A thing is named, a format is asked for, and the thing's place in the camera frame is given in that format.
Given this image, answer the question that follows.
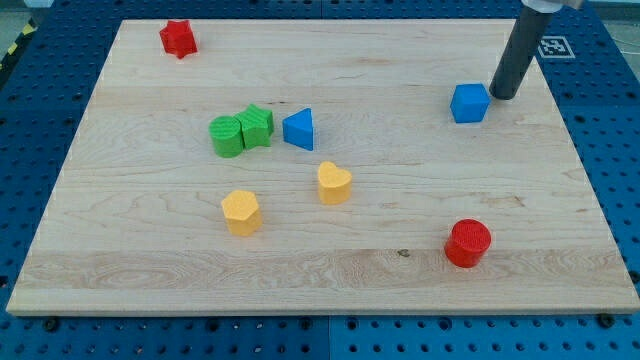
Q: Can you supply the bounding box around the blue triangle block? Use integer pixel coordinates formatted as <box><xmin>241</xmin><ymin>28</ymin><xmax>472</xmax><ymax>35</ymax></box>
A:
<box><xmin>282</xmin><ymin>108</ymin><xmax>314</xmax><ymax>151</ymax></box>

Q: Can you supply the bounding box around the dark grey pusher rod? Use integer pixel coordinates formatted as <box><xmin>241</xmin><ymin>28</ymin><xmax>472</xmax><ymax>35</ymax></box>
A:
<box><xmin>489</xmin><ymin>5</ymin><xmax>552</xmax><ymax>100</ymax></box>

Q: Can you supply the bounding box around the white fiducial marker tag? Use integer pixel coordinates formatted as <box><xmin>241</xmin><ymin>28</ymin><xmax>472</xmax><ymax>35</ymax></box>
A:
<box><xmin>538</xmin><ymin>35</ymin><xmax>575</xmax><ymax>59</ymax></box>

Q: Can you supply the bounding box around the yellow hexagon block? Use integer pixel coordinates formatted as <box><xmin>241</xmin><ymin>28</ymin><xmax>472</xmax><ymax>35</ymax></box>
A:
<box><xmin>221</xmin><ymin>190</ymin><xmax>263</xmax><ymax>236</ymax></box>

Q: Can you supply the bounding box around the light wooden board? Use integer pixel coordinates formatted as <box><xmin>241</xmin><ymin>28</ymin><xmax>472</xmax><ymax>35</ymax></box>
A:
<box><xmin>7</xmin><ymin>19</ymin><xmax>639</xmax><ymax>317</ymax></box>

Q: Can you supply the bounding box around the blue cube block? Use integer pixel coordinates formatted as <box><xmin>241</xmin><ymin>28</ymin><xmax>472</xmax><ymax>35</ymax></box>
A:
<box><xmin>450</xmin><ymin>83</ymin><xmax>490</xmax><ymax>123</ymax></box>

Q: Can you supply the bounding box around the red cylinder block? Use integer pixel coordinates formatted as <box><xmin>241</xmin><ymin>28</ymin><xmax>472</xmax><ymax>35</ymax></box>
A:
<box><xmin>444</xmin><ymin>219</ymin><xmax>492</xmax><ymax>268</ymax></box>

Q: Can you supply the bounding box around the green star block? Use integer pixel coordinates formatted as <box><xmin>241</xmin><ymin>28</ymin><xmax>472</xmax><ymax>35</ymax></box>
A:
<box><xmin>234</xmin><ymin>104</ymin><xmax>274</xmax><ymax>149</ymax></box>

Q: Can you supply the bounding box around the red star block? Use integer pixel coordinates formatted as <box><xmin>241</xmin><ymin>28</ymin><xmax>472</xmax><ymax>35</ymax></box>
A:
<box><xmin>159</xmin><ymin>20</ymin><xmax>198</xmax><ymax>59</ymax></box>

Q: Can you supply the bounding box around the yellow heart block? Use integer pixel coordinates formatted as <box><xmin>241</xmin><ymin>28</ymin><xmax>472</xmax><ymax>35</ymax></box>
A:
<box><xmin>317</xmin><ymin>161</ymin><xmax>353</xmax><ymax>205</ymax></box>

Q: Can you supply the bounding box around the silver rod mount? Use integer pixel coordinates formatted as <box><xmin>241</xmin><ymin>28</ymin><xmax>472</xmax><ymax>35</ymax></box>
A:
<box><xmin>521</xmin><ymin>0</ymin><xmax>584</xmax><ymax>14</ymax></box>

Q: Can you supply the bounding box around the green cylinder block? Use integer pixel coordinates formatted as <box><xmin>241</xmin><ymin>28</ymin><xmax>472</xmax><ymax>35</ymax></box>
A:
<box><xmin>208</xmin><ymin>116</ymin><xmax>244</xmax><ymax>158</ymax></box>

